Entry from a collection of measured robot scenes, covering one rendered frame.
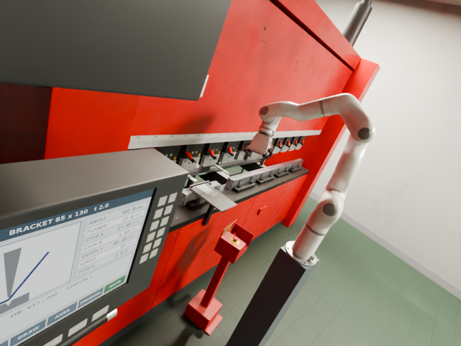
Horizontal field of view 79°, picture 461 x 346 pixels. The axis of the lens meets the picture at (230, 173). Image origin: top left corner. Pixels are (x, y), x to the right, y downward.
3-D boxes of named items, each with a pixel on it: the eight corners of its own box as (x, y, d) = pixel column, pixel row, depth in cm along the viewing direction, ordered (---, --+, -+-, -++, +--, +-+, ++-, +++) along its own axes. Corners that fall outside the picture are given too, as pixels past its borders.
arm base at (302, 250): (321, 260, 162) (337, 235, 155) (306, 270, 148) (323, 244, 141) (295, 239, 173) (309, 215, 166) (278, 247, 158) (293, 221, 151)
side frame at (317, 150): (287, 227, 393) (378, 63, 307) (241, 195, 430) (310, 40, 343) (293, 222, 414) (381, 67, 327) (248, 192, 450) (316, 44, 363)
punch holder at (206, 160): (202, 167, 173) (210, 143, 166) (192, 160, 176) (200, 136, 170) (216, 164, 185) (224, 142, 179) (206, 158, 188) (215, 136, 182)
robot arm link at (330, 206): (326, 229, 157) (348, 194, 148) (323, 244, 141) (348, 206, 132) (306, 218, 160) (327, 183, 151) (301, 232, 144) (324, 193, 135)
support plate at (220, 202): (220, 212, 170) (221, 211, 170) (191, 189, 182) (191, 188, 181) (236, 205, 185) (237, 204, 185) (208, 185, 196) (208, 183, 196)
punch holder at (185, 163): (179, 171, 156) (187, 145, 150) (169, 164, 160) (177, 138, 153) (196, 168, 168) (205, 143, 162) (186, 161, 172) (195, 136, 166)
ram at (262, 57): (87, 152, 105) (136, -113, 74) (76, 142, 108) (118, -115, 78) (319, 134, 352) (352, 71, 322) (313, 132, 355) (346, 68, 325)
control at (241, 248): (232, 263, 184) (243, 243, 177) (213, 250, 189) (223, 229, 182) (245, 250, 201) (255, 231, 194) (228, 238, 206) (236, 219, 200)
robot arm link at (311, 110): (320, 105, 126) (257, 119, 140) (325, 119, 140) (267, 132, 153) (317, 87, 129) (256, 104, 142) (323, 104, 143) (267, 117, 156)
